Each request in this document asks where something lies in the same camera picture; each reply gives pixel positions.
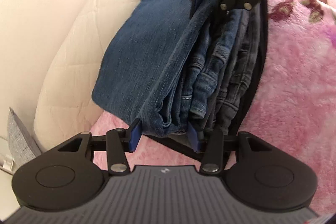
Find grey pillow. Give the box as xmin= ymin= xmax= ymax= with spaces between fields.
xmin=7 ymin=108 xmax=42 ymax=168

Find pink rose blanket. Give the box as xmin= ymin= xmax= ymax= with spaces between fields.
xmin=89 ymin=0 xmax=336 ymax=214

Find cream padded headboard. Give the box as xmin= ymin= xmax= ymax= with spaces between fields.
xmin=1 ymin=0 xmax=139 ymax=150

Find folded dark jeans stack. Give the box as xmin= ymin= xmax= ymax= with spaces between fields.
xmin=146 ymin=0 xmax=269 ymax=162

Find blue denim jeans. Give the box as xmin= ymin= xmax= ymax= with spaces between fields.
xmin=92 ymin=0 xmax=242 ymax=137

